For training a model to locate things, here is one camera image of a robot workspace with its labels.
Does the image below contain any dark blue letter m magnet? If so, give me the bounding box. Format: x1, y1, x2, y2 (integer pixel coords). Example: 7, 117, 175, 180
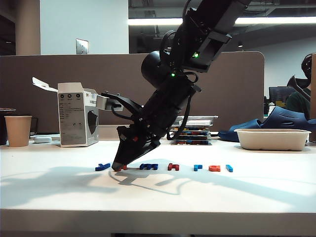
139, 163, 158, 171

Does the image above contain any brown paper cup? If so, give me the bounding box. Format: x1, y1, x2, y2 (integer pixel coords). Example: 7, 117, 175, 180
4, 116, 33, 148

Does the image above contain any long ceiling light strip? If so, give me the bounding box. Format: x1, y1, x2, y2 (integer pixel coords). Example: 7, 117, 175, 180
127, 16, 316, 27

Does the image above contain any brown wooden cabinet panel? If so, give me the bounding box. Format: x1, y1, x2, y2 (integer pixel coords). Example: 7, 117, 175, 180
309, 53, 316, 143

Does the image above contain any metal wall switch plate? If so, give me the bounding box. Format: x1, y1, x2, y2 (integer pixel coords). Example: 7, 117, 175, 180
75, 38, 89, 55

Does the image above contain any dark lidded cup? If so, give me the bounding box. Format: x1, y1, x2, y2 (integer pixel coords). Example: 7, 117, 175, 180
0, 108, 16, 146

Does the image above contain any person in green top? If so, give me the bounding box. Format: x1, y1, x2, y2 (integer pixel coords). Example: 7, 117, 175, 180
285, 53, 312, 119

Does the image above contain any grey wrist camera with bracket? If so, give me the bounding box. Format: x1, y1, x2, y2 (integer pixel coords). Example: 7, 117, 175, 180
95, 90, 145, 121

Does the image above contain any white grey mask box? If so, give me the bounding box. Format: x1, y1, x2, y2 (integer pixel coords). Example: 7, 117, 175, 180
32, 77, 100, 148

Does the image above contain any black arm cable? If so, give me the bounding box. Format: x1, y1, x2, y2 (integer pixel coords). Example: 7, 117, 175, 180
166, 83, 202, 140

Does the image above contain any brown desk partition panel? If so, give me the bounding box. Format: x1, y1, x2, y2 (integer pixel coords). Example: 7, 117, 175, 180
0, 51, 265, 134

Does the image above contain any beige paper pulp bowl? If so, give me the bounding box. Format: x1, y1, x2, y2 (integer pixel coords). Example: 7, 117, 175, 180
234, 128, 312, 152

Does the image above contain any clear plastic tray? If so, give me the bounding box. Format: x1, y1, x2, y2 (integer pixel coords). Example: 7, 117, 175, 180
176, 115, 219, 128

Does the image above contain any navy blue rubber slipper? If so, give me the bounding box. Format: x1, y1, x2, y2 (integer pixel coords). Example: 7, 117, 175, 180
217, 118, 264, 143
260, 106, 316, 130

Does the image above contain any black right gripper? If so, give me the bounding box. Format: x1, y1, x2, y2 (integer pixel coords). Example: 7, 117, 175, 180
112, 90, 190, 171

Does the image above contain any teal magnet letter card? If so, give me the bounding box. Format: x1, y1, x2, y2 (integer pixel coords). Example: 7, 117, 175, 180
176, 130, 212, 137
170, 139, 212, 146
172, 135, 210, 141
172, 126, 210, 132

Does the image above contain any dark computer monitor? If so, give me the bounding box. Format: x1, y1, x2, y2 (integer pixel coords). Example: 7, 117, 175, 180
268, 86, 297, 109

